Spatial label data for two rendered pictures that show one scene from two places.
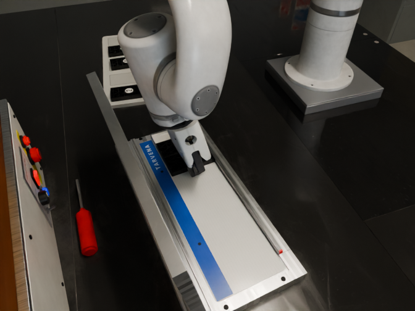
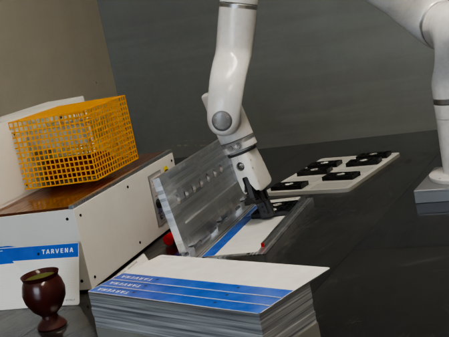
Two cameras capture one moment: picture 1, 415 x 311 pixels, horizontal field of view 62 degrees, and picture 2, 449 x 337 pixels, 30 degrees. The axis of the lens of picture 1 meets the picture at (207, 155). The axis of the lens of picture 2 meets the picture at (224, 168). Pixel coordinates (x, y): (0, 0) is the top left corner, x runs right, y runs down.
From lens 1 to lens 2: 1.66 m
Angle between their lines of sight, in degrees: 53
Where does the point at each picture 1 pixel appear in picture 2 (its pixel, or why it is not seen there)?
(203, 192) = (259, 225)
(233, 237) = (247, 240)
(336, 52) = not seen: outside the picture
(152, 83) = not seen: hidden behind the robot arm
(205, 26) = (219, 79)
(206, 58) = (218, 95)
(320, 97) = (436, 187)
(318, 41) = (439, 132)
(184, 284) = (160, 191)
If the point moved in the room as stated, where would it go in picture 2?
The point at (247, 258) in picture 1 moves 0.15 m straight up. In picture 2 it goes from (242, 247) to (228, 182)
